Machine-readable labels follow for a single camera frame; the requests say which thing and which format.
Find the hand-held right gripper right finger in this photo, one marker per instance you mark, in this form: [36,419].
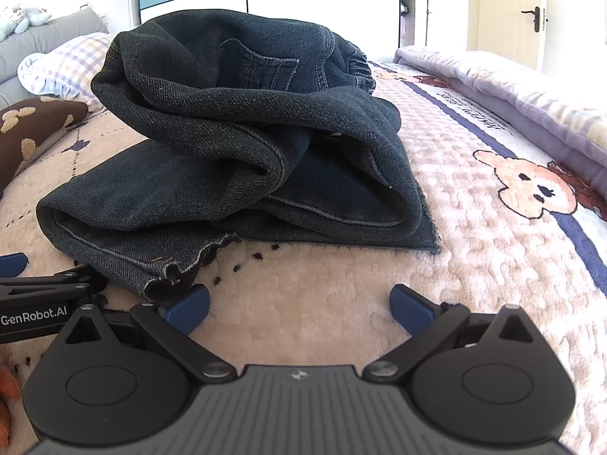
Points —
[410,310]

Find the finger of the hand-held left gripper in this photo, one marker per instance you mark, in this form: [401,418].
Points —
[92,280]
[13,263]

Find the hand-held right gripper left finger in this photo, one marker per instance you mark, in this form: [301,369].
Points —
[189,310]

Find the dark blue denim jeans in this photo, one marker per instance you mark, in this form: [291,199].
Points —
[213,128]

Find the orange garment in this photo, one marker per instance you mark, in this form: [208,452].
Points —
[7,384]

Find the beige patterned bed blanket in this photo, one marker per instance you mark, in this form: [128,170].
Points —
[308,303]

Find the brown cushion with beige patches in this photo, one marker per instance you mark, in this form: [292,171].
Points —
[28,132]

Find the plaid pillow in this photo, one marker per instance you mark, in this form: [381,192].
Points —
[61,66]

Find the grey padded headboard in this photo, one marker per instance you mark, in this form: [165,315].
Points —
[52,33]

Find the light blue plush toy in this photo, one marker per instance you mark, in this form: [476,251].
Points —
[19,19]

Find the folded lilac plaid quilt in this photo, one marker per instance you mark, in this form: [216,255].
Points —
[521,90]

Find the cream room door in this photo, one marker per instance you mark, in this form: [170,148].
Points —
[502,9]

